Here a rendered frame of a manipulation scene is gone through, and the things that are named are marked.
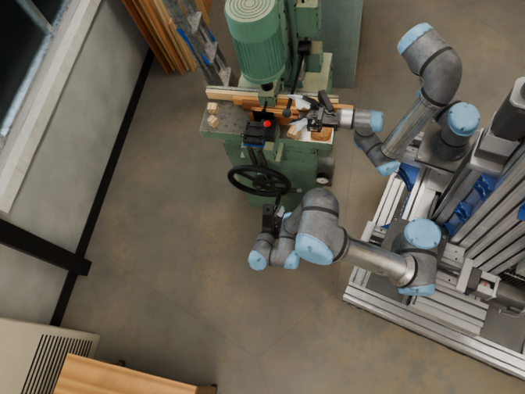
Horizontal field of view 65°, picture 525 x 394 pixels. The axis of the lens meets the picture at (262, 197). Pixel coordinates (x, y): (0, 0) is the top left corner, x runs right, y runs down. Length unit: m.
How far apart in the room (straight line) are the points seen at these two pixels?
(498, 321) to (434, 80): 1.39
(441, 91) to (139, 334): 2.09
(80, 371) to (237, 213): 1.24
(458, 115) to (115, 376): 1.82
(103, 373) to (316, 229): 1.32
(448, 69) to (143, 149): 2.25
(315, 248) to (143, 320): 1.67
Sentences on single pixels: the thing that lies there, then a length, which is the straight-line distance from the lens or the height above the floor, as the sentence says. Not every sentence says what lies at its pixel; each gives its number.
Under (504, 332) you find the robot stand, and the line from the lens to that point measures 2.40.
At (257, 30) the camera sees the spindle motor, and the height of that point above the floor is 1.44.
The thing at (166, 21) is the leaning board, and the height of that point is 0.47.
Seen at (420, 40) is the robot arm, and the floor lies 1.42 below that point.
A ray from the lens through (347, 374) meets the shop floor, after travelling 2.45.
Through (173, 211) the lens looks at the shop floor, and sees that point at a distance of 2.81.
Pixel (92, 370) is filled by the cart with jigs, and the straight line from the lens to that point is 2.20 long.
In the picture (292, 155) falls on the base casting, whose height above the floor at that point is 0.76.
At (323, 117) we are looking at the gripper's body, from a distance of 1.56.
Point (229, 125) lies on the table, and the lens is 1.89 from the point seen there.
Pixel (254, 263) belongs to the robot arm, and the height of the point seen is 0.89.
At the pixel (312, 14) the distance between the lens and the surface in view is 1.72.
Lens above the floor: 2.45
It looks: 65 degrees down
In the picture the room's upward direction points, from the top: 20 degrees counter-clockwise
